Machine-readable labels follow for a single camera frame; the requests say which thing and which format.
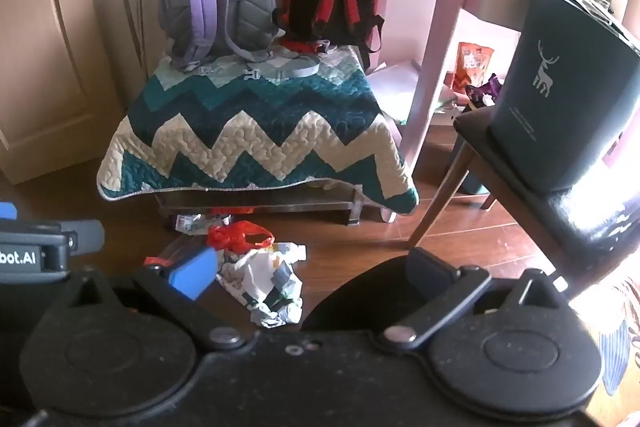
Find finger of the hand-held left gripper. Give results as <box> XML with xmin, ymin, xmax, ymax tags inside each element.
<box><xmin>60</xmin><ymin>219</ymin><xmax>106</xmax><ymax>254</ymax></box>

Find floral printed cloth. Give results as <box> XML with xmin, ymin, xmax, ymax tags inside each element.
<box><xmin>570</xmin><ymin>272</ymin><xmax>640</xmax><ymax>398</ymax></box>

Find orange snack packet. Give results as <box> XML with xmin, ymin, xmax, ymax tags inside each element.
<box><xmin>452</xmin><ymin>42</ymin><xmax>496</xmax><ymax>90</ymax></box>

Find white wrapper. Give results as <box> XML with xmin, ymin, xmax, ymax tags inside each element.
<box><xmin>175</xmin><ymin>213</ymin><xmax>231</xmax><ymax>235</ymax></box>

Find white paper sheets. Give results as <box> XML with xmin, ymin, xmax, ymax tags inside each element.
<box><xmin>367</xmin><ymin>62</ymin><xmax>421</xmax><ymax>125</ymax></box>

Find pink desk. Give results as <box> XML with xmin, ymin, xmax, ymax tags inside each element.
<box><xmin>377</xmin><ymin>0</ymin><xmax>640</xmax><ymax>168</ymax></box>

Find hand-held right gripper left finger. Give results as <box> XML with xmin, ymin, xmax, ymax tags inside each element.
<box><xmin>62</xmin><ymin>248</ymin><xmax>247</xmax><ymax>350</ymax></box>

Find dark teal trash bin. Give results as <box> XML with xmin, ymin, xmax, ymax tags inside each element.
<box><xmin>487</xmin><ymin>0</ymin><xmax>640</xmax><ymax>194</ymax></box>

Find dark wooden chair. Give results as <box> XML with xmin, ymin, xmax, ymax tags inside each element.
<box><xmin>407</xmin><ymin>104</ymin><xmax>640</xmax><ymax>303</ymax></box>

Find purple wrapper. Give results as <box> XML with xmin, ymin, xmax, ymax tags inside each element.
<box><xmin>465</xmin><ymin>74</ymin><xmax>501</xmax><ymax>108</ymax></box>

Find low dark wooden bench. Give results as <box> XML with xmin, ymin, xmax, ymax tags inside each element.
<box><xmin>155</xmin><ymin>184</ymin><xmax>398</xmax><ymax>228</ymax></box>

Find cream door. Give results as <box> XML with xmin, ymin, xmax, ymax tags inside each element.
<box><xmin>0</xmin><ymin>0</ymin><xmax>126</xmax><ymax>185</ymax></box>

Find printed paper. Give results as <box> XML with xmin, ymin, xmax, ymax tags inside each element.
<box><xmin>216</xmin><ymin>243</ymin><xmax>307</xmax><ymax>327</ymax></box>

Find teal white zigzag quilt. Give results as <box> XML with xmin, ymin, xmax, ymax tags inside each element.
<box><xmin>96</xmin><ymin>44</ymin><xmax>420</xmax><ymax>215</ymax></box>

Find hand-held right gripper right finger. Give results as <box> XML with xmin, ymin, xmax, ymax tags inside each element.
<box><xmin>379</xmin><ymin>247</ymin><xmax>568</xmax><ymax>350</ymax></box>

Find red plastic bag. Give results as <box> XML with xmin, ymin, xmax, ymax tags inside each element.
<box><xmin>206</xmin><ymin>221</ymin><xmax>276</xmax><ymax>253</ymax></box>

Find thin dark leaning stick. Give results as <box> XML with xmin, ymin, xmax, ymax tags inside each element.
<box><xmin>114</xmin><ymin>0</ymin><xmax>148</xmax><ymax>80</ymax></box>

